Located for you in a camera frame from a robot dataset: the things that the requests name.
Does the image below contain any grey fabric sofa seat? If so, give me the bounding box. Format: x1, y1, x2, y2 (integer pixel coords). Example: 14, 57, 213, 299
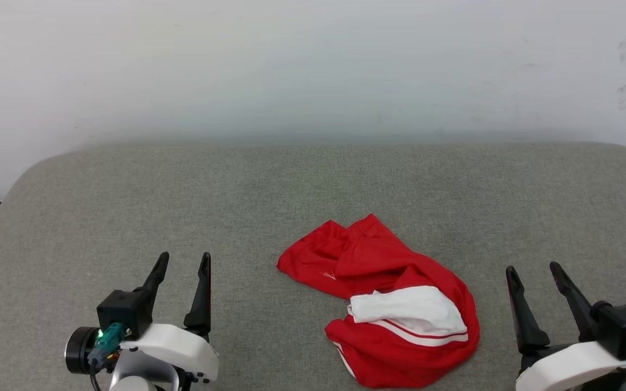
0, 142, 626, 391

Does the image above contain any teal left cable connector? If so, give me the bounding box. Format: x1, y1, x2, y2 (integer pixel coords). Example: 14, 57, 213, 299
87, 323, 128, 370

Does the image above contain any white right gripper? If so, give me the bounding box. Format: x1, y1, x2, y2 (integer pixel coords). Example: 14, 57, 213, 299
505, 262, 626, 391

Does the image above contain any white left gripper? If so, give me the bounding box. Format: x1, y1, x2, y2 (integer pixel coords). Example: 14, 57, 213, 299
120, 252, 220, 382

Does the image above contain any red and white jersey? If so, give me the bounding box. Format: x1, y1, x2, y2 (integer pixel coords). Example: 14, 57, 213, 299
276, 213, 480, 389

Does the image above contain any black cylinder with silver ring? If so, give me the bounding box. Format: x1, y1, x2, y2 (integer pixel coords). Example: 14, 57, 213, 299
64, 326, 102, 375

